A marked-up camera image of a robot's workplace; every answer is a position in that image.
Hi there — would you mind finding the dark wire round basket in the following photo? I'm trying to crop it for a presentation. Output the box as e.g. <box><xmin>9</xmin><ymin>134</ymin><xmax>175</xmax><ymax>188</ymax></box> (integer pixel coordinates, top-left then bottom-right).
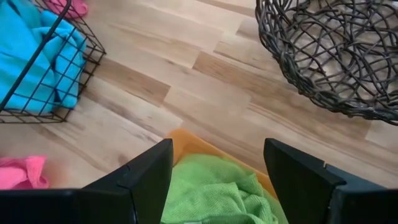
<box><xmin>254</xmin><ymin>0</ymin><xmax>398</xmax><ymax>127</ymax></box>

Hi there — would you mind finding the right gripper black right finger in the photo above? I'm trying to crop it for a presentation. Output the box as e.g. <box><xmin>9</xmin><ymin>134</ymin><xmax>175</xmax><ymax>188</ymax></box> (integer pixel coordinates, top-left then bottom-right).
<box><xmin>263</xmin><ymin>138</ymin><xmax>398</xmax><ymax>224</ymax></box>

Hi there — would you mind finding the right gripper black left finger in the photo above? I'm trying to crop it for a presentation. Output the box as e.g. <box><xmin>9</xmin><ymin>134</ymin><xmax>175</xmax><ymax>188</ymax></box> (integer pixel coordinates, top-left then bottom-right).
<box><xmin>0</xmin><ymin>138</ymin><xmax>174</xmax><ymax>224</ymax></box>

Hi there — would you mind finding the black wire rectangular basket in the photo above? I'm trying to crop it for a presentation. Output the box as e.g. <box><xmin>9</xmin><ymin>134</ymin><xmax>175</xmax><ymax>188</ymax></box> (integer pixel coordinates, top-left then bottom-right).
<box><xmin>0</xmin><ymin>0</ymin><xmax>107</xmax><ymax>124</ymax></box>

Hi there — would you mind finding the green microfiber towel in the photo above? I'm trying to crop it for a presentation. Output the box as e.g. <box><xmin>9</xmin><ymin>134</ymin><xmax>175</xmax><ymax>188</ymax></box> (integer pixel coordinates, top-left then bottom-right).
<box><xmin>160</xmin><ymin>153</ymin><xmax>280</xmax><ymax>224</ymax></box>

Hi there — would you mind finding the pink microfiber towel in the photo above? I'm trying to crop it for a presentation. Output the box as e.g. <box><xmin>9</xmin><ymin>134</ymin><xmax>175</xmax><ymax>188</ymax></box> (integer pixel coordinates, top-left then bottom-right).
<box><xmin>43</xmin><ymin>0</ymin><xmax>90</xmax><ymax>19</ymax></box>
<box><xmin>0</xmin><ymin>155</ymin><xmax>50</xmax><ymax>190</ymax></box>

